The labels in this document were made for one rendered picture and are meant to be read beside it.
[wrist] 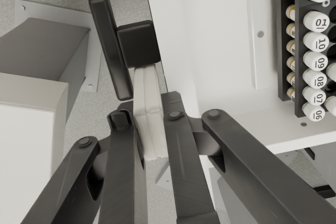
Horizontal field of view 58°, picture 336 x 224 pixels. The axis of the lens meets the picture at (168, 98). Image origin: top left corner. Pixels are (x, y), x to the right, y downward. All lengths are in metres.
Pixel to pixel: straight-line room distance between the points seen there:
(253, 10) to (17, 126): 0.25
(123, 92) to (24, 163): 0.18
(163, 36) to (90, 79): 1.02
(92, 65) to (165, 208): 0.82
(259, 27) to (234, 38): 0.02
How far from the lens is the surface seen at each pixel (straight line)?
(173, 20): 0.18
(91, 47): 1.15
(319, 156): 0.86
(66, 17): 1.14
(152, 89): 0.17
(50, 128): 0.33
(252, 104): 0.32
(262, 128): 0.30
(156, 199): 1.56
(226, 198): 1.37
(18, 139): 0.35
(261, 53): 0.29
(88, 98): 1.25
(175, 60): 0.19
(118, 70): 0.20
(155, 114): 0.15
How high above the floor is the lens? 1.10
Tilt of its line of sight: 63 degrees down
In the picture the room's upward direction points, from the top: 169 degrees clockwise
